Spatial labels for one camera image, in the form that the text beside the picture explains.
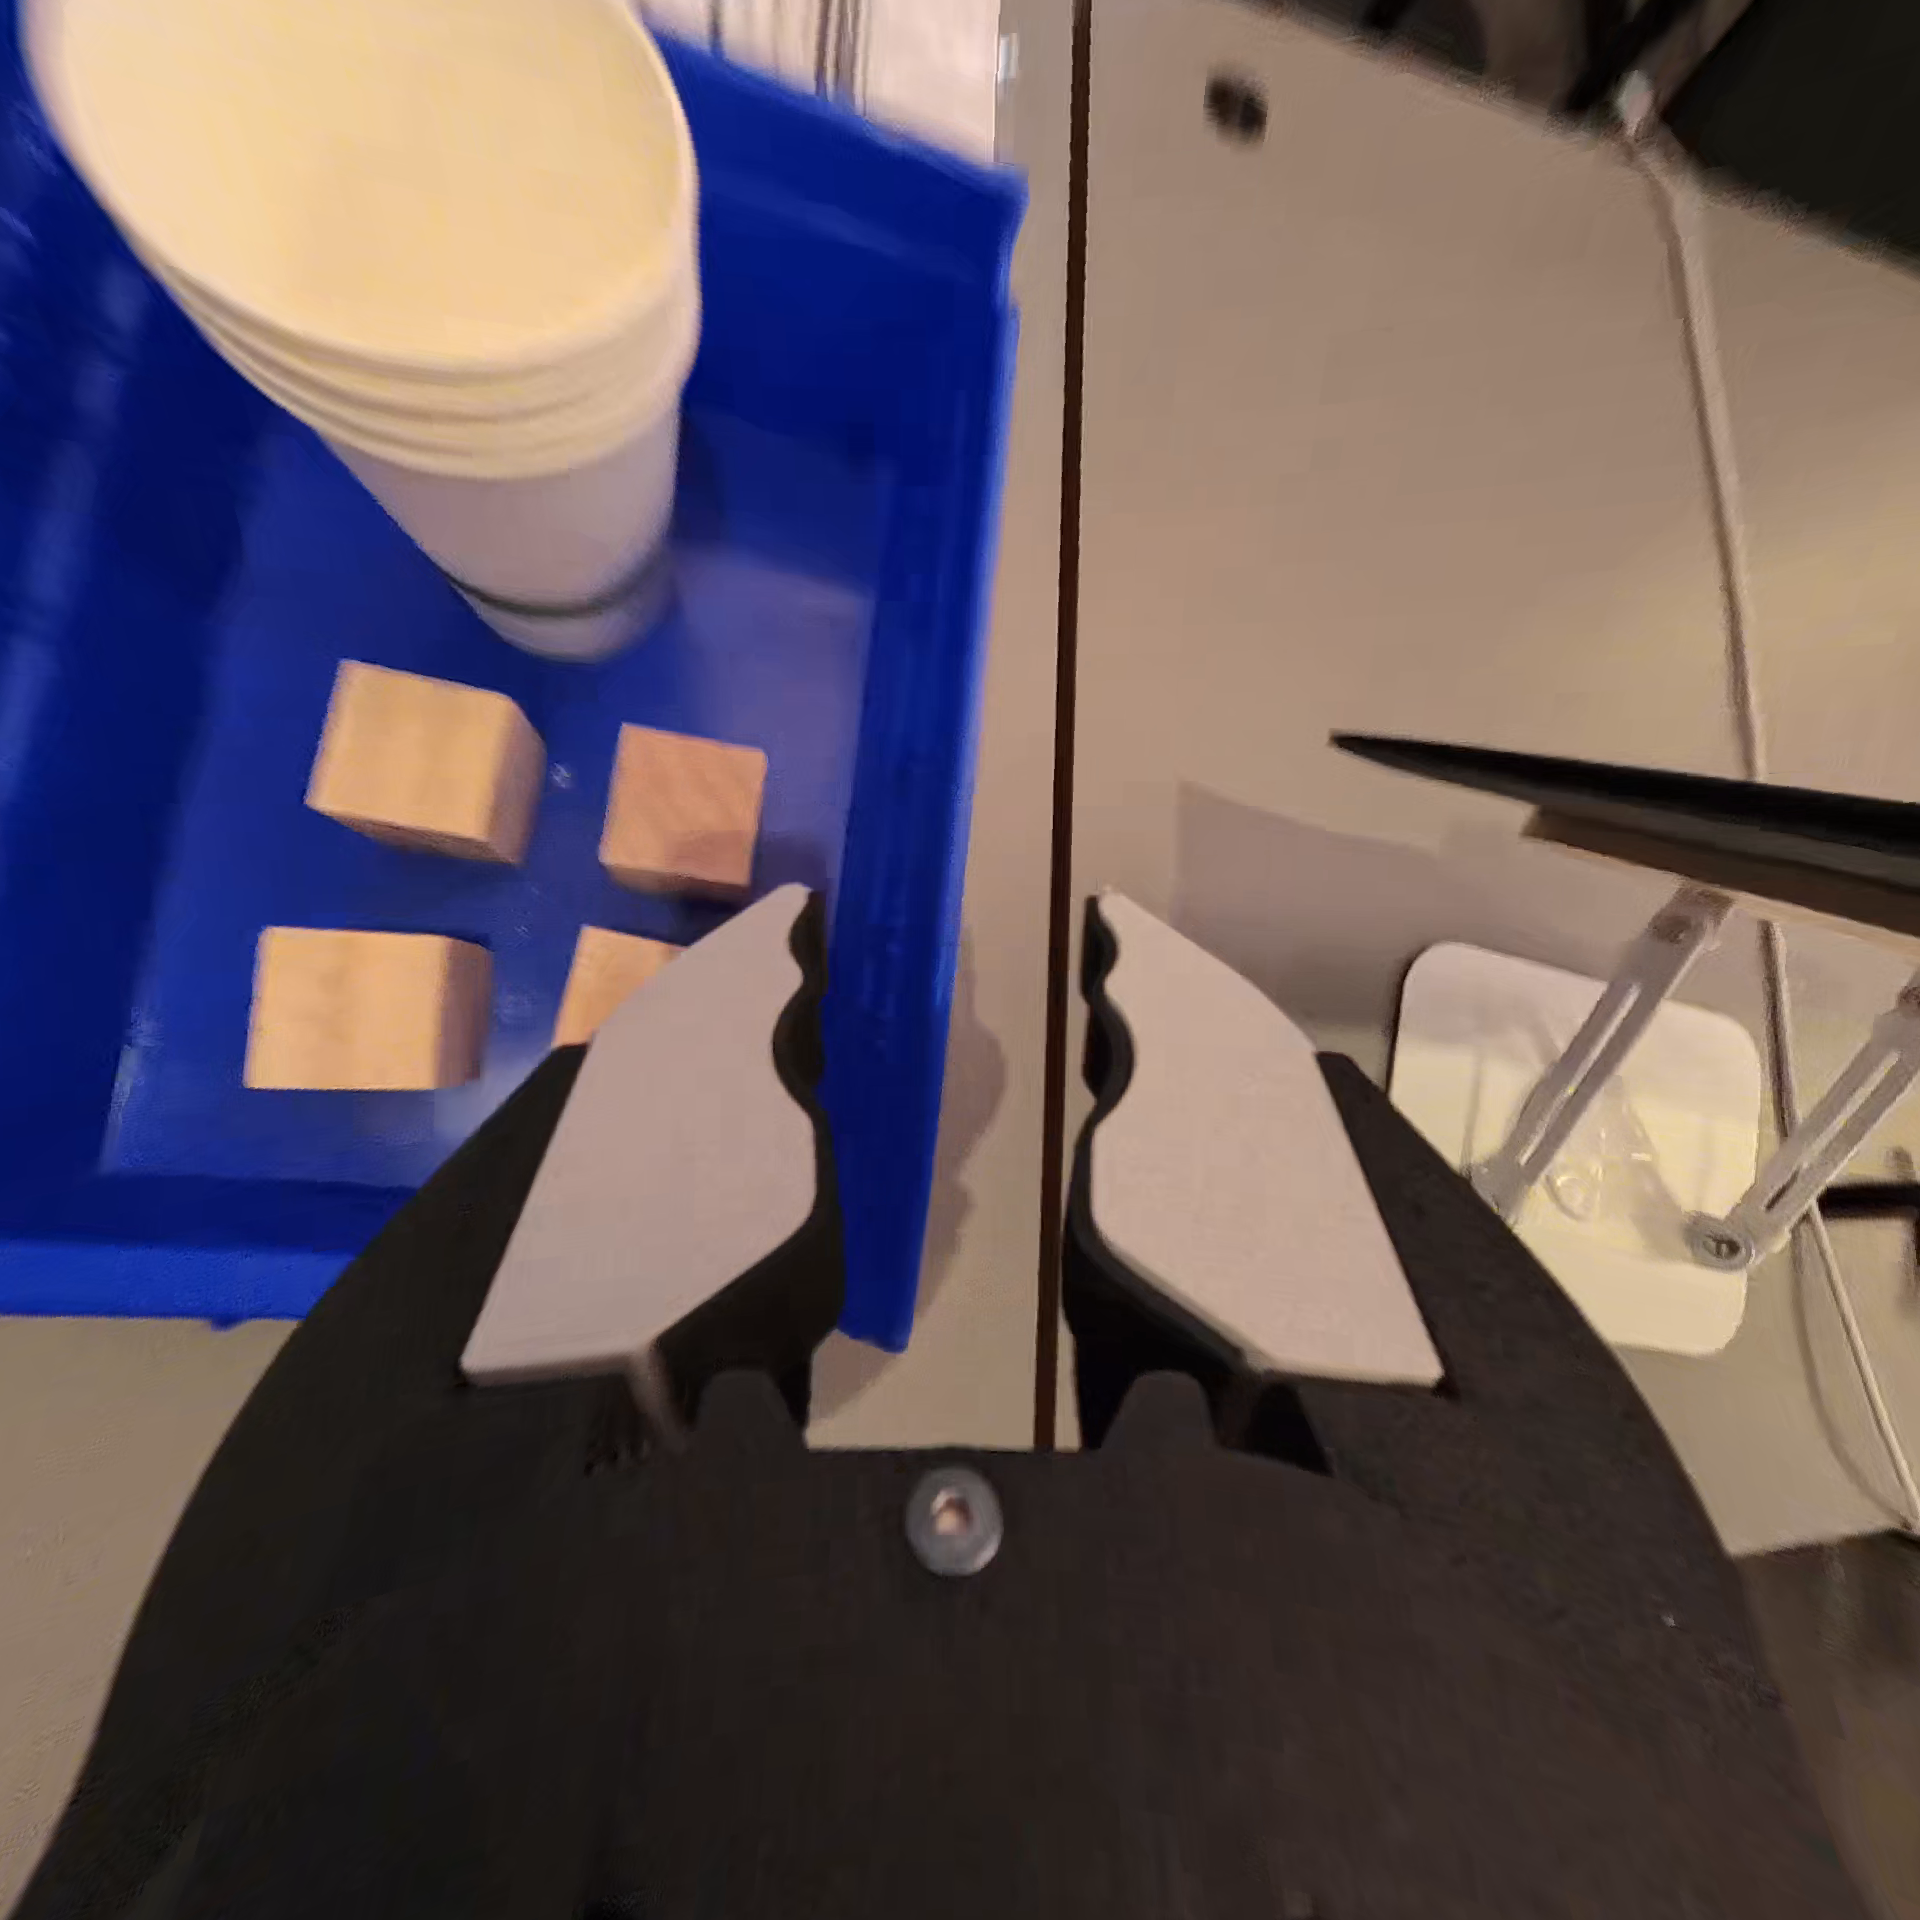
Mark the round desk grommet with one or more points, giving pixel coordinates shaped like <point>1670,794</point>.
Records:
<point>1234,106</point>

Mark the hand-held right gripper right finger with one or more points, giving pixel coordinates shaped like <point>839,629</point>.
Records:
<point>1244,1200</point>

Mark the blue plastic bin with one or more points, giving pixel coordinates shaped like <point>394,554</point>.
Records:
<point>932,452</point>

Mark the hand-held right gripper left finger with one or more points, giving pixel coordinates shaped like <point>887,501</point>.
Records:
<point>662,1184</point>

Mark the white document stand with instructions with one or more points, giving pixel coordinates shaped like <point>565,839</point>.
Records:
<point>1651,810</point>

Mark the wooden cube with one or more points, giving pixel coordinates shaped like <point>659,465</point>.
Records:
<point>683,802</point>
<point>360,1005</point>
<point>422,751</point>
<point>608,975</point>

